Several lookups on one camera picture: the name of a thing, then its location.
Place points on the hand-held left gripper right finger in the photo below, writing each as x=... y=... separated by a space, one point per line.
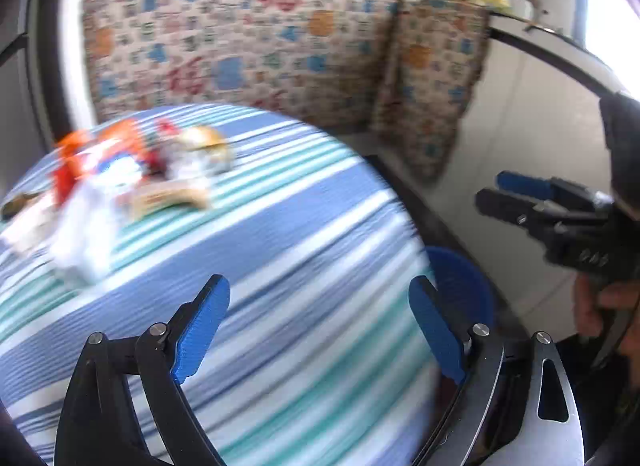
x=436 y=331

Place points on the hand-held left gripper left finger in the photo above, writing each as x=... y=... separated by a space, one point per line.
x=200 y=326

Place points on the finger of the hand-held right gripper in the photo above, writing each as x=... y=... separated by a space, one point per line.
x=530 y=184
x=505 y=208

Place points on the blue plastic bin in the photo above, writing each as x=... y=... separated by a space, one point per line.
x=462 y=281

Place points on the gold foil packet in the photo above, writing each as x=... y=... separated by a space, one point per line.
x=205 y=143

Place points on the person's right hand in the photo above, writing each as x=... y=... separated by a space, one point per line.
x=595 y=303

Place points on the blue striped cloth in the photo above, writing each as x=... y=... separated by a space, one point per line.
x=280 y=256

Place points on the tan paper wrapper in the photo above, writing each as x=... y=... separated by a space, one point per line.
x=165 y=198

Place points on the small printed blanket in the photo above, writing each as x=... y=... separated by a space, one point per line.
x=430 y=85

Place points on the white plastic bag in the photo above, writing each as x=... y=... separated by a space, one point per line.
x=82 y=236

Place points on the orange snack wrapper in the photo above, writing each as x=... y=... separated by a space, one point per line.
x=95 y=155

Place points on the dark small wrapper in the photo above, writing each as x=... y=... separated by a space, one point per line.
x=15 y=206

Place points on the large printed blanket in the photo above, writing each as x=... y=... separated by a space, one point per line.
x=235 y=40

